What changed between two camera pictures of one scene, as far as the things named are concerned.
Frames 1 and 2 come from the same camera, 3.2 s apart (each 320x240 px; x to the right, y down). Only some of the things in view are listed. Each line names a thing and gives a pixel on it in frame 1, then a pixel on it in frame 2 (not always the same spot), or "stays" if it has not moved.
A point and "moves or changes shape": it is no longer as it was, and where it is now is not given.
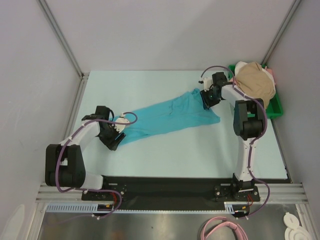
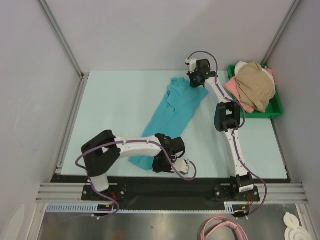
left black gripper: x=112 y=143 → x=157 y=169
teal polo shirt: x=188 y=111 moves or changes shape
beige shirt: x=255 y=82 stays
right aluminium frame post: x=281 y=32 stays
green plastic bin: x=274 y=109 stays
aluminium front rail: x=268 y=193 stays
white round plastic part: x=293 y=231 stays
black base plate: x=170 y=192 stays
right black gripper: x=207 y=97 → x=196 y=79
